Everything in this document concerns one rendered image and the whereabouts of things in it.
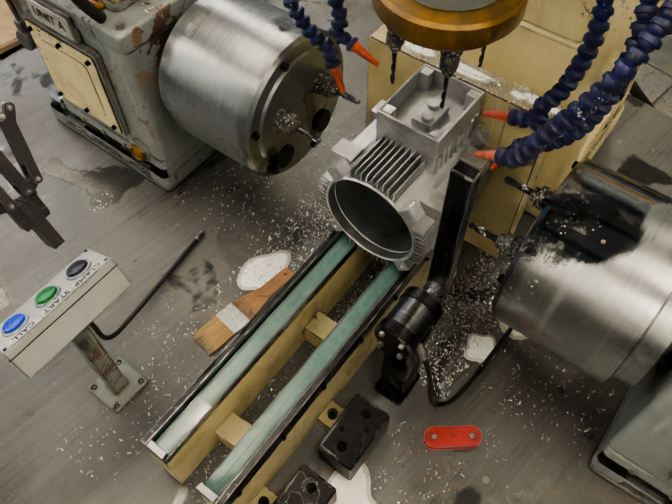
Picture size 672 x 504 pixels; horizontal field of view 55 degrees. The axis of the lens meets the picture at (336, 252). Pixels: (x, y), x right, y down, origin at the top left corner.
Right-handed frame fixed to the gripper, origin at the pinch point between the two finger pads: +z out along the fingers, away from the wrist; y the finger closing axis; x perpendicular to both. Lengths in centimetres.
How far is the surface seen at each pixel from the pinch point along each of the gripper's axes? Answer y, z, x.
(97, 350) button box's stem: -4.7, 20.6, 2.7
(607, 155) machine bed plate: 86, 52, -28
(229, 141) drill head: 29.6, 9.4, 0.9
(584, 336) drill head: 29, 34, -51
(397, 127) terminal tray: 39.6, 12.4, -23.6
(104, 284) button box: 0.5, 10.4, -3.5
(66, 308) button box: -4.9, 9.3, -3.5
